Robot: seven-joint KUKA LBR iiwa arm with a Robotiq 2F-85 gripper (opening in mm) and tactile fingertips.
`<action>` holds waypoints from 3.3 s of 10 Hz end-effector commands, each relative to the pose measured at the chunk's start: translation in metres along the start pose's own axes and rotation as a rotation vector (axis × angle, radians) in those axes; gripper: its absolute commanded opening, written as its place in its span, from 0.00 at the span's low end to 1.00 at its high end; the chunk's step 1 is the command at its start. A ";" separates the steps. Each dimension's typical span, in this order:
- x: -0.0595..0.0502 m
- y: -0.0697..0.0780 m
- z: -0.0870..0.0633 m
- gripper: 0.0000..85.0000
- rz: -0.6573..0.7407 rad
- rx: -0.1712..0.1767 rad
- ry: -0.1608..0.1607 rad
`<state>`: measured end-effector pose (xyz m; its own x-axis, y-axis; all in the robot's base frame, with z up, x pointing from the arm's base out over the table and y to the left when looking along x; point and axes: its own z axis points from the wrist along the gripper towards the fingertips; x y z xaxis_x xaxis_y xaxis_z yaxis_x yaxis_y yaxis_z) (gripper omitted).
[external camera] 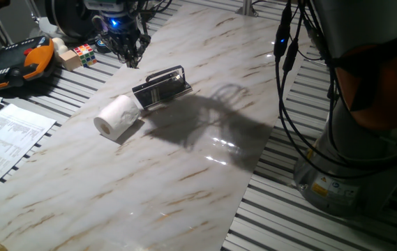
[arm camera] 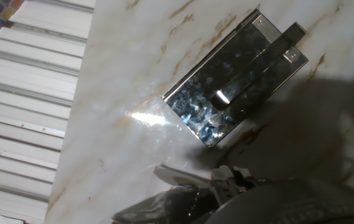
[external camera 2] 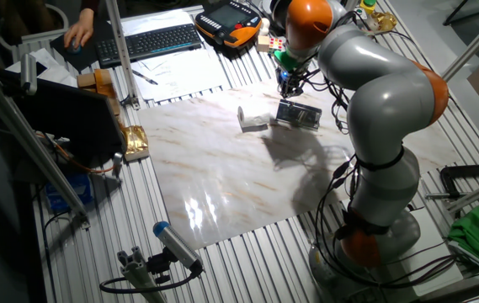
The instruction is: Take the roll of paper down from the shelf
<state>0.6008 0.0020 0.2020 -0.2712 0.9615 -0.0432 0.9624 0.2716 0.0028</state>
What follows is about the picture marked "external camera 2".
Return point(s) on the colourful puzzle cube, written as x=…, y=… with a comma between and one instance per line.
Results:
x=275, y=44

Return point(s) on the dark computer mouse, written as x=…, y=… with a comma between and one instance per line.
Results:
x=75, y=49

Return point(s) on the silver camera blue cap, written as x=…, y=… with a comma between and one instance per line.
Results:
x=176, y=246

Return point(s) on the green wrist flange adapter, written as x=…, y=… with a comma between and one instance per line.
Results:
x=286, y=59

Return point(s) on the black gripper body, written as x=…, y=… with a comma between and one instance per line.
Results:
x=291, y=80

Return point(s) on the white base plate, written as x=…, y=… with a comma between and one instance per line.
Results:
x=437, y=235

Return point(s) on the white paper sheet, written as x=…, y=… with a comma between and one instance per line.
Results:
x=155, y=21

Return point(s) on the black mouse pad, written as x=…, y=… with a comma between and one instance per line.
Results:
x=100, y=31

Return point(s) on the blue box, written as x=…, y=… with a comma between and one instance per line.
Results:
x=68, y=191

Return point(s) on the white paper stack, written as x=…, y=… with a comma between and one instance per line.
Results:
x=54, y=73

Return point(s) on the printed paper sheet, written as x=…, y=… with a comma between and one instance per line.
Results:
x=180, y=73

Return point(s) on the black metal clamp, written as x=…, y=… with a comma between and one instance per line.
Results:
x=470, y=169

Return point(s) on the gold foil packet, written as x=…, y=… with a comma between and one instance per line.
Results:
x=135, y=141

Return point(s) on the dark pen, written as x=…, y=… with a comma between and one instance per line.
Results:
x=144, y=77

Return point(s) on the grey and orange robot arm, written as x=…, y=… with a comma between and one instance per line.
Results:
x=386, y=97

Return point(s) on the plain wooden cube block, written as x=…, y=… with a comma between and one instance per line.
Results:
x=263, y=43

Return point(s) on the black and orange teach pendant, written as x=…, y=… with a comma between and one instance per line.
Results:
x=227, y=21

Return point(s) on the large black filament spool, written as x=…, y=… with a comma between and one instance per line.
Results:
x=277, y=12

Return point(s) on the black chair legs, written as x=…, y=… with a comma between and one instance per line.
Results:
x=475, y=8

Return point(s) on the black computer keyboard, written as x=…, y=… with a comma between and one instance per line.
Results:
x=150, y=42

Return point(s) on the white toilet paper roll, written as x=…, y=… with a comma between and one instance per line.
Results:
x=255, y=117

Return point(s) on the black monitor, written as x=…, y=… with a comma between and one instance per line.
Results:
x=66, y=118

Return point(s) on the yellow box green button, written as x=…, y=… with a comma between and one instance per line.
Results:
x=367, y=5

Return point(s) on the crumpled gold foil ball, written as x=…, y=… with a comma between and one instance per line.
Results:
x=384, y=21

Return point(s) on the small white figurine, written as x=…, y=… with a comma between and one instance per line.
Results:
x=265, y=26

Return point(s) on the marble pattern board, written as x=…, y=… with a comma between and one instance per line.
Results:
x=222, y=177

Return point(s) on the short aluminium stand profile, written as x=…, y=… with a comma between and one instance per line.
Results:
x=138, y=273

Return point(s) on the person hand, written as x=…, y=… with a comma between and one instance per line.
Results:
x=78, y=31

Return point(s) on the silver camera on frame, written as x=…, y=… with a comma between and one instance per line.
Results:
x=28, y=73

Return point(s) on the white round chair frame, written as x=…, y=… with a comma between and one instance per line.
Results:
x=60, y=14

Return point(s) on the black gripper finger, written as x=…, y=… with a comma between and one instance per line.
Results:
x=287, y=92
x=297, y=91

